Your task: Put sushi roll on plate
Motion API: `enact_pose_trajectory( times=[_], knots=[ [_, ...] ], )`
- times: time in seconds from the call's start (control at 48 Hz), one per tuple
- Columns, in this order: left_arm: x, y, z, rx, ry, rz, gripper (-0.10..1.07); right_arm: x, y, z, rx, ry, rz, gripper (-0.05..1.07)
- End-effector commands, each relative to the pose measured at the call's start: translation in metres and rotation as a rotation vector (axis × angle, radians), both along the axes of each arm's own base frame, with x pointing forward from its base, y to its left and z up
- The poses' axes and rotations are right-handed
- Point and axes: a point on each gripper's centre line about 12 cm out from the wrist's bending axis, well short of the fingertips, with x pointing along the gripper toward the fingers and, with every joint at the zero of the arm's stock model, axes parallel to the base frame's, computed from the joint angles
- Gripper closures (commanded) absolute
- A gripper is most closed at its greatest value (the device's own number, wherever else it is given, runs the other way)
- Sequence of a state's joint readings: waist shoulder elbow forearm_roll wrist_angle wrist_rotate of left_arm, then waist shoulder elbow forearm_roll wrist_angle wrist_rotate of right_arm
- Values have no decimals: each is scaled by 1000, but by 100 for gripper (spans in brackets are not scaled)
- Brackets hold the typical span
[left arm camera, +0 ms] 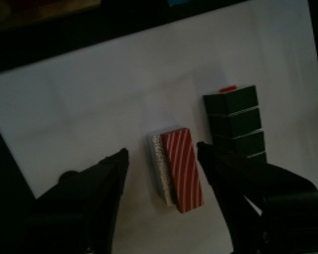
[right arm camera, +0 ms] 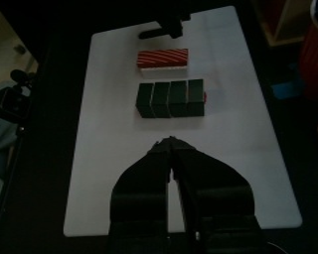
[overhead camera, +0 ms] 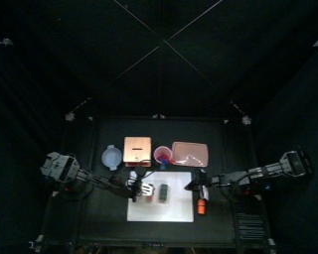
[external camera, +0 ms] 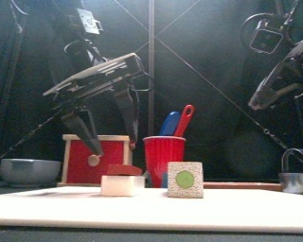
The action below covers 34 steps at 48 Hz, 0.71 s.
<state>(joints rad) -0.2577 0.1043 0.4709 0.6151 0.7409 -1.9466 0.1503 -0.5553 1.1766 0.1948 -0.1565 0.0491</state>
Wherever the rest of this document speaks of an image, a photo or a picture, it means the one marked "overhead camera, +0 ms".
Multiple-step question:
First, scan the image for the pink rectangular plate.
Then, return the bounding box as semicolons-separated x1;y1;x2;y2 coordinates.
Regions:
170;141;209;168

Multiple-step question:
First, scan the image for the white plastic cutting board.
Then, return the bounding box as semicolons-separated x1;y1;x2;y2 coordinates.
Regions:
125;171;196;223

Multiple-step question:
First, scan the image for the red ribbed plastic cup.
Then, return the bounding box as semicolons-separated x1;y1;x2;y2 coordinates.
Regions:
152;145;173;166

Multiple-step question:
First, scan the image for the light blue plastic bowl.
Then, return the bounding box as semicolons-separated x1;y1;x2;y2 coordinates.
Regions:
99;144;124;172

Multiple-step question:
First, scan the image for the wooden box with red drawer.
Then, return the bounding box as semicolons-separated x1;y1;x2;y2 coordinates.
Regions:
121;136;152;168

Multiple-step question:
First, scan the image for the white printed label sheet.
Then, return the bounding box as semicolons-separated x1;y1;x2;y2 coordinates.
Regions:
236;212;265;245

